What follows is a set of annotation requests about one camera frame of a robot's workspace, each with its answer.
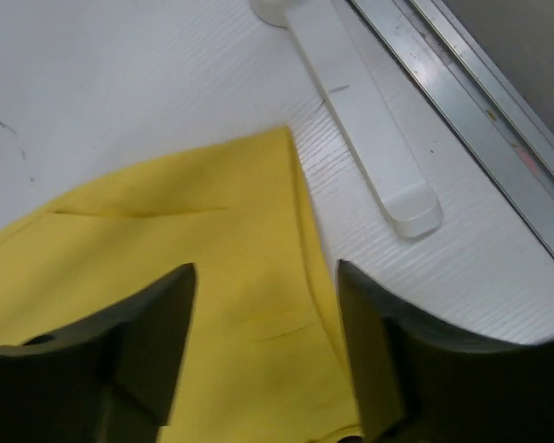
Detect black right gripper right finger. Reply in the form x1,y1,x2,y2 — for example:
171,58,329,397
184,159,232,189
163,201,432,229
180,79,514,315
337,261,554,442

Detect yellow trousers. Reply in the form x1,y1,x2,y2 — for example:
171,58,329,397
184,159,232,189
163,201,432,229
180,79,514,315
0,127,359,442

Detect white clothes rack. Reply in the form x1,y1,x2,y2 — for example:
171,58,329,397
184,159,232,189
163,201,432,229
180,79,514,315
249,1,443,238

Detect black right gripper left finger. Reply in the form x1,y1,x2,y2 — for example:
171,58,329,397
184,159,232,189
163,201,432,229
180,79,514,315
0,263,197,442

